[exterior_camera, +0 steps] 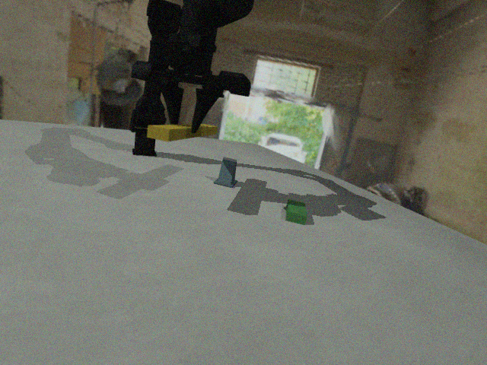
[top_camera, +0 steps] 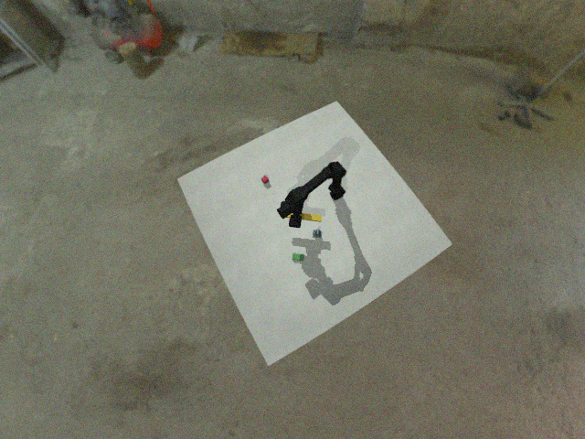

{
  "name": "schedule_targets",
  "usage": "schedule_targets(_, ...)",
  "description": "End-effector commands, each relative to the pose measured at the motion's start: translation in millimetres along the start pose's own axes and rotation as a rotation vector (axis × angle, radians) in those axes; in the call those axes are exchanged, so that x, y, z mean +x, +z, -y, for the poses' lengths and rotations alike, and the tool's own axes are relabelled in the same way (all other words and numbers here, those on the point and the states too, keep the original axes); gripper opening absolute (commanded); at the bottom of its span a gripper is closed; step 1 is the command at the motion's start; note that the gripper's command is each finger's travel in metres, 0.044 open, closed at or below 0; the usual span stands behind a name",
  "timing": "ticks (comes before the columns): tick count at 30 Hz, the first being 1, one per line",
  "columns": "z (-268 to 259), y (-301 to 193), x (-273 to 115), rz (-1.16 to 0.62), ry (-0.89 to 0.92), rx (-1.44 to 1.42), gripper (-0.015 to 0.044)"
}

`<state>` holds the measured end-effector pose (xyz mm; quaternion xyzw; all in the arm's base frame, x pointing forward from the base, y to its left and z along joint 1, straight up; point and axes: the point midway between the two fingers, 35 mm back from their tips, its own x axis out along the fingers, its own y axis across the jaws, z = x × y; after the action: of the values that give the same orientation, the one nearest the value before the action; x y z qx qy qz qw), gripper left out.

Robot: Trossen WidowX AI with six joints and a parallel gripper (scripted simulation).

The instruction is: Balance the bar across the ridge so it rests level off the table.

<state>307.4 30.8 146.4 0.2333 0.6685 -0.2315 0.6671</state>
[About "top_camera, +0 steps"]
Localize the yellow rectangular bar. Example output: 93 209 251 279
286 213 322 222

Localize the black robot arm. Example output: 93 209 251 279
277 161 346 219

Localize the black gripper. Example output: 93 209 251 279
289 206 303 228

